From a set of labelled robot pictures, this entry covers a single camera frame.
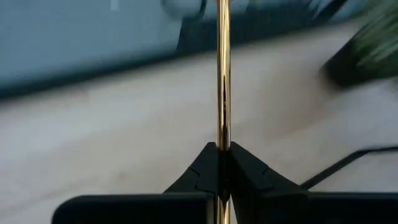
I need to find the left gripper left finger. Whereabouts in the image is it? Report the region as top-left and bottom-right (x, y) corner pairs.
(164, 142), (220, 195)

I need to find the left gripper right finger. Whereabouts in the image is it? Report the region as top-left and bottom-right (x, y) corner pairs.
(230, 141), (308, 224)

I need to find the medium gold candlestick holder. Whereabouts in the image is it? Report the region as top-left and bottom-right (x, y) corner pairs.
(216, 0), (233, 224)

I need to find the wooden tray with black legs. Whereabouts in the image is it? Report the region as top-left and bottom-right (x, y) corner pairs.
(300, 146), (398, 192)

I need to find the green potted plant black pot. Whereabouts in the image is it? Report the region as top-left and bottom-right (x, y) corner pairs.
(320, 0), (398, 88)

